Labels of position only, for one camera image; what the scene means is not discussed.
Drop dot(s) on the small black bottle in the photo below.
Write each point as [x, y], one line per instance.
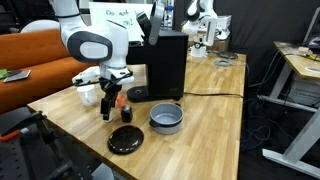
[126, 113]

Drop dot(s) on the grey tablet on sofa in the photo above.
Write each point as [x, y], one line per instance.
[17, 76]

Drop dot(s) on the white whiteboard sign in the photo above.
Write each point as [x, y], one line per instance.
[121, 13]

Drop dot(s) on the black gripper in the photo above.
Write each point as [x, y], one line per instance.
[111, 88]

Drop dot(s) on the white mug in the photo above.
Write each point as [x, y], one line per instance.
[87, 95]

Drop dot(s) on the black pot lid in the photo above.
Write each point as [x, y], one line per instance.
[125, 140]

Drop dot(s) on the small orange cup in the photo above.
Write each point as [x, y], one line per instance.
[120, 100]

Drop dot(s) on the orange sofa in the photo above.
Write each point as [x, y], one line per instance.
[51, 67]

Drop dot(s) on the grey tape roll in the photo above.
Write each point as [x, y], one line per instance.
[223, 62]

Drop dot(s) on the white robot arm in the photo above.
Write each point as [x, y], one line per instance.
[106, 44]

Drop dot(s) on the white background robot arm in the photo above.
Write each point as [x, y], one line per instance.
[204, 26]

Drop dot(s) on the black coffee maker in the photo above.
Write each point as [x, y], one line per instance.
[164, 52]

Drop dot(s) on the grey cooking pot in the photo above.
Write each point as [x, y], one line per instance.
[166, 118]

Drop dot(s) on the side desk with white legs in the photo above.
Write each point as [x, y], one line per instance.
[305, 66]

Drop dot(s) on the white round chair back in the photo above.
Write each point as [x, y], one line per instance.
[40, 25]

